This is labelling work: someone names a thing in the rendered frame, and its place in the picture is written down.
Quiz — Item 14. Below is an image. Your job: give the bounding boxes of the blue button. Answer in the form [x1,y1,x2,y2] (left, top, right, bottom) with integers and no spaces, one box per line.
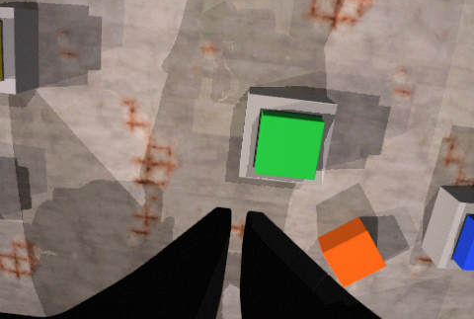
[422,186,474,271]

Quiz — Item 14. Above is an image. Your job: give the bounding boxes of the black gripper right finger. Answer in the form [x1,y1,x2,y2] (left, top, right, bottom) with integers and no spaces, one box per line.
[240,211,382,319]

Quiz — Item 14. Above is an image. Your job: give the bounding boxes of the green button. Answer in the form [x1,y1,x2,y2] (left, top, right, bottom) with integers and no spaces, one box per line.
[238,87,337,186]

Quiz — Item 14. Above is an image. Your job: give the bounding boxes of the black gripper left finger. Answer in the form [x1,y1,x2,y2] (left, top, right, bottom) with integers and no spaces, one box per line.
[0,207,232,319]

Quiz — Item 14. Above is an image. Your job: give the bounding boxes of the orange block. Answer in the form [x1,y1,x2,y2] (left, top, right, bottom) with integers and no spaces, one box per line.
[317,217,386,287]

